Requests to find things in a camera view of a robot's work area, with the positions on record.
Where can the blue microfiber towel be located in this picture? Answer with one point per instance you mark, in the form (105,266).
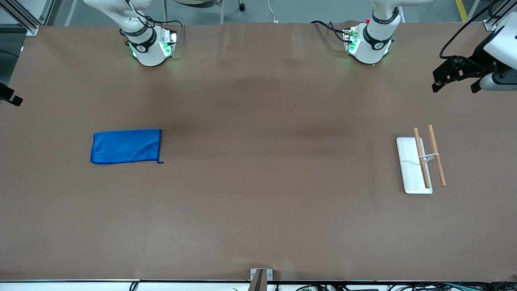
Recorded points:
(125,146)

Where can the white towel rack base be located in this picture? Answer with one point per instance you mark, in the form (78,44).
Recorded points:
(410,169)

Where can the wooden rack rod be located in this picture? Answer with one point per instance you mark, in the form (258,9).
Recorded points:
(441,173)
(418,141)

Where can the aluminium frame profile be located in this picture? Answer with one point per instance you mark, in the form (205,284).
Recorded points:
(490,24)
(28,24)

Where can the metal chair frame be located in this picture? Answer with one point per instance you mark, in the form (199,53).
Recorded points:
(221,12)

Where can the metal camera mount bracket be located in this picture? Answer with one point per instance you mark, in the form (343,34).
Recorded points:
(260,279)

